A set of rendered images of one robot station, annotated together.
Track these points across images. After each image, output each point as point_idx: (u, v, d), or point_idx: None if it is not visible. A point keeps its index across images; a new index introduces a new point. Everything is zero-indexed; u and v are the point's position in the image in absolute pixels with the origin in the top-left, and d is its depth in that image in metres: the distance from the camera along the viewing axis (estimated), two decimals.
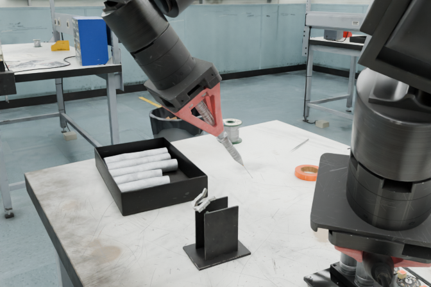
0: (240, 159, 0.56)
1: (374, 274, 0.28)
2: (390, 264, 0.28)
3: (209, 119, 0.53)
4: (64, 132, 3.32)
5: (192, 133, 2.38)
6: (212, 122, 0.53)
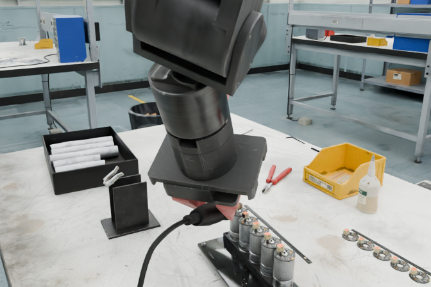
0: None
1: None
2: (202, 211, 0.37)
3: None
4: (50, 129, 3.39)
5: None
6: None
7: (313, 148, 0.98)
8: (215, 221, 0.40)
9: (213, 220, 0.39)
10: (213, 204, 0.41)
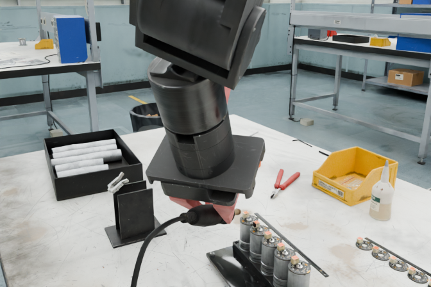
0: None
1: None
2: (199, 211, 0.37)
3: None
4: (50, 130, 3.36)
5: None
6: None
7: (321, 152, 0.95)
8: (212, 221, 0.40)
9: (211, 221, 0.39)
10: (210, 205, 0.40)
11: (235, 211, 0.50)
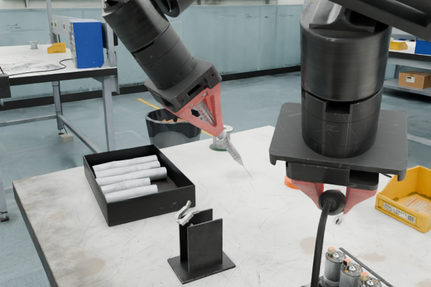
0: (240, 159, 0.56)
1: (323, 204, 0.31)
2: (337, 196, 0.31)
3: (209, 119, 0.53)
4: (61, 134, 3.32)
5: (188, 136, 2.38)
6: (212, 122, 0.53)
7: None
8: (343, 209, 0.34)
9: (342, 209, 0.33)
10: (337, 191, 0.35)
11: None
